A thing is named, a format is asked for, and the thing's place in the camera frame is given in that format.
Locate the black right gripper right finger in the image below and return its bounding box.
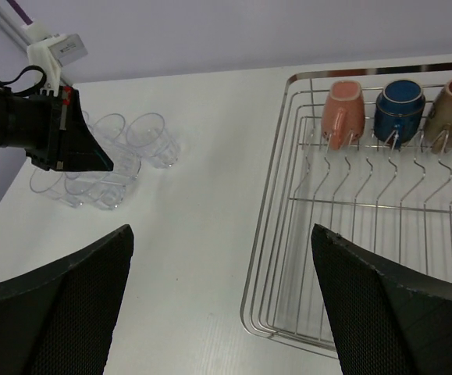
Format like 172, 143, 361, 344
311, 224, 452, 374

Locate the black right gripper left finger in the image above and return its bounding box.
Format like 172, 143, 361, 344
0, 224, 134, 374

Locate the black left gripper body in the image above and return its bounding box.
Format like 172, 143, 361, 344
25, 86, 73, 171

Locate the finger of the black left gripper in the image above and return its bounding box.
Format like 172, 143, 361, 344
57, 89, 113, 172

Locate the clear glass cup five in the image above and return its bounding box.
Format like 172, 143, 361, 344
30, 168, 83, 208

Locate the clear glass cup four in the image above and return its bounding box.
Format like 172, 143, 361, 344
65, 173, 126, 211

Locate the clear glass cup two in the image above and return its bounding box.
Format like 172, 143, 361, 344
92, 113, 141, 184

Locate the clear glass cup three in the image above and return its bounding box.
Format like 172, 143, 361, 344
126, 112, 180, 169

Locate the clear glass cup one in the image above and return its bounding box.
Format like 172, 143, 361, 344
72, 109, 98, 148

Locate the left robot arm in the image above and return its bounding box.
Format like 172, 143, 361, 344
0, 65, 114, 172

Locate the pink ceramic mug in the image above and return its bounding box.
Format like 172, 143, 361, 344
321, 80, 365, 150

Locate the blue ceramic mug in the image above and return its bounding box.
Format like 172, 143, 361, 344
373, 79, 426, 149

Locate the brown ceramic mug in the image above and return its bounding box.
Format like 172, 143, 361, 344
423, 80, 452, 154

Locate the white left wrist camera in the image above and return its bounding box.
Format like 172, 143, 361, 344
21, 21, 88, 96

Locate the metal wire dish rack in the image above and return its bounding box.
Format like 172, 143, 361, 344
240, 62, 452, 355

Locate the left aluminium frame post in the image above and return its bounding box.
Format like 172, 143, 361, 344
0, 1, 73, 86

